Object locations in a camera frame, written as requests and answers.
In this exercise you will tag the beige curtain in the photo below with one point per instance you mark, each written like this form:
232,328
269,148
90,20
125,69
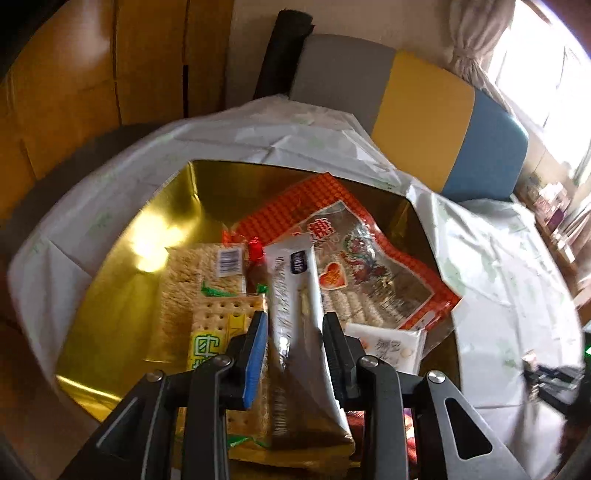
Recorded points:
476,26

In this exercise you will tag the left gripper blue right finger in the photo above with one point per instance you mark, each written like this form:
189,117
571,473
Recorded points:
350,381

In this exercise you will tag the window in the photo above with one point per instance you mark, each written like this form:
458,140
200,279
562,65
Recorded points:
545,74

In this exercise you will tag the large orange snack bag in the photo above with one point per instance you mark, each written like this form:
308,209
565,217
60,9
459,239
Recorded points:
363,278

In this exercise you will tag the clear rice cracker packet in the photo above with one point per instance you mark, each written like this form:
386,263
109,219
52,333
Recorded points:
191,273

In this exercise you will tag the grey yellow blue chair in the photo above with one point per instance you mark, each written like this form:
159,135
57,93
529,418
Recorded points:
427,121

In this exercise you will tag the red gold candy bar packet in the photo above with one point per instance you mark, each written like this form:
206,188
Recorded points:
381,441

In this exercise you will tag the long white gold sachet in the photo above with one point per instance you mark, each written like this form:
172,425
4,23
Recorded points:
304,414

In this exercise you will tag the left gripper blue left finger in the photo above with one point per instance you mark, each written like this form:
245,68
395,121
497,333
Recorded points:
247,351

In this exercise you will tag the pale cloud-print tablecloth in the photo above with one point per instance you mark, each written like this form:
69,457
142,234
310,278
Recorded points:
513,299

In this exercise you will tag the wooden side table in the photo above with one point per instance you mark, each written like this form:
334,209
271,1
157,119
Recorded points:
565,228

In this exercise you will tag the small red candy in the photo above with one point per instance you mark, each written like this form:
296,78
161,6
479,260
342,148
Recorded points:
256,273

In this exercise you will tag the white Ba Zhen cake packet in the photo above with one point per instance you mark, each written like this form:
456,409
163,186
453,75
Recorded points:
402,349

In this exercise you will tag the red gift box gold interior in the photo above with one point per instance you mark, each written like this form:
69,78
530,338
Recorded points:
232,327

